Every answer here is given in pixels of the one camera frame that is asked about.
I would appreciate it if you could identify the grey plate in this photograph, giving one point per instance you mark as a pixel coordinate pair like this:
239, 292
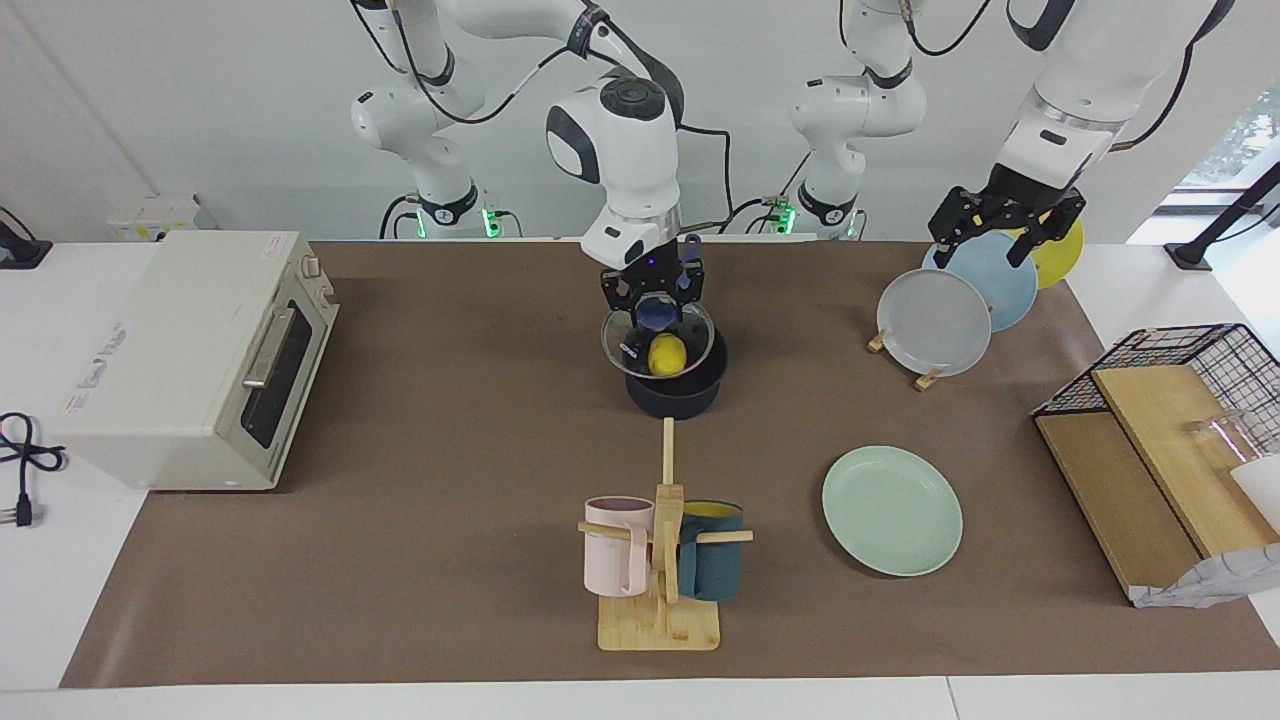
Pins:
932, 322

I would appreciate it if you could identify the white cup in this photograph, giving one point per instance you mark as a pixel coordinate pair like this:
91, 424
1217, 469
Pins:
1262, 490

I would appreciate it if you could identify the clear glass cup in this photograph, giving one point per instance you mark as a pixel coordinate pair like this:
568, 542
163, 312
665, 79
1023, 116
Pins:
1215, 435

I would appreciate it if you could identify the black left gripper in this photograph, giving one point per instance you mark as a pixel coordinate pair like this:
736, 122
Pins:
1010, 200

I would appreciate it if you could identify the dark teal mug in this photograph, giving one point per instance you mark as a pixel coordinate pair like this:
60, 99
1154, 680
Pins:
712, 560

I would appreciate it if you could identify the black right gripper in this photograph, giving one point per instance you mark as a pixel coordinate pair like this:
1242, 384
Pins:
650, 275

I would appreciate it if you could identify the white marbled cloth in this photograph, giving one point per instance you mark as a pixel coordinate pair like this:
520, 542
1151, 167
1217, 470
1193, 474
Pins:
1220, 580

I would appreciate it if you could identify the glass lid with blue knob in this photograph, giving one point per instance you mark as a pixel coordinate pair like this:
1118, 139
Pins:
700, 340

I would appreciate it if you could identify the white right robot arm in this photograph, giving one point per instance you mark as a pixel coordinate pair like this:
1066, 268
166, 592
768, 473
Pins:
625, 150

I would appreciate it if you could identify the brown table mat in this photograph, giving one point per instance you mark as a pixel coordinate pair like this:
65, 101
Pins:
450, 560

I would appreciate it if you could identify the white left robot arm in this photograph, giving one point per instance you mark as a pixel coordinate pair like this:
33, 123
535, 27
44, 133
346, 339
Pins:
1090, 90

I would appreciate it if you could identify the wooden mug tree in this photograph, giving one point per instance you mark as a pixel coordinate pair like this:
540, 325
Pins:
658, 625

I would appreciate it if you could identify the wooden board stand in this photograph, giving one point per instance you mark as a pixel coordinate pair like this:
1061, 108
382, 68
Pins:
1170, 450

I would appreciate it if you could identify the brown wooden board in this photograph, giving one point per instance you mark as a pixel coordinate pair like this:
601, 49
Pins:
1120, 500

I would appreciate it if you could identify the light green plate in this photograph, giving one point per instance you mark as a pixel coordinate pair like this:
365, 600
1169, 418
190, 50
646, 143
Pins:
892, 512

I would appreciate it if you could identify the black clamp base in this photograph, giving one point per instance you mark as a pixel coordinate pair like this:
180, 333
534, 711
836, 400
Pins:
18, 250

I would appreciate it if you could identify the light blue plate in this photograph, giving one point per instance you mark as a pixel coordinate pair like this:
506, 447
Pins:
1000, 285

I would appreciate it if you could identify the beige toaster oven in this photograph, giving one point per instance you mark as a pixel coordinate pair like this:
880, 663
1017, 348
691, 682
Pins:
160, 350

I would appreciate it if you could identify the pink mug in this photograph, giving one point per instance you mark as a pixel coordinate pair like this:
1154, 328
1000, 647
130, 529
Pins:
608, 555

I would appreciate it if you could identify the wooden plate rack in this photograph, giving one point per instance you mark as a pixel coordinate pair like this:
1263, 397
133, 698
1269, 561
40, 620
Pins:
928, 380

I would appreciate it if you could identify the yellow lemon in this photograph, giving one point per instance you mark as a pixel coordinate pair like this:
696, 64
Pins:
667, 355

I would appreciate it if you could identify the black desk stand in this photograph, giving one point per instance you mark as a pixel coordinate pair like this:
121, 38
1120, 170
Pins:
1225, 215

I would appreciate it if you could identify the yellow plate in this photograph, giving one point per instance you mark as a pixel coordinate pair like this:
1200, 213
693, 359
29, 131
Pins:
1062, 262

